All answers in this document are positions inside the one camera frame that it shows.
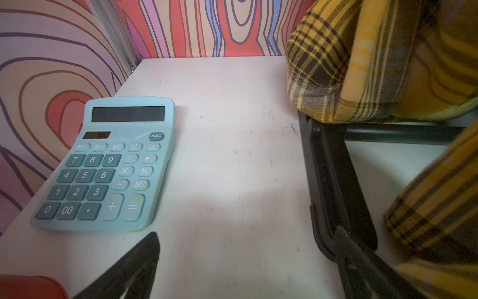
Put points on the red plastic cup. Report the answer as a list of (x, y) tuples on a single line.
[(31, 287)]

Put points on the light blue desk calculator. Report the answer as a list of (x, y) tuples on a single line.
[(111, 178)]

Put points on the yellow plaid long-sleeve shirt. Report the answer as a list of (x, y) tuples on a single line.
[(358, 61)]

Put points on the black clothes rack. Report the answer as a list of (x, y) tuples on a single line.
[(341, 222)]

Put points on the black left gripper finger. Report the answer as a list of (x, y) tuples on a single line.
[(131, 277)]

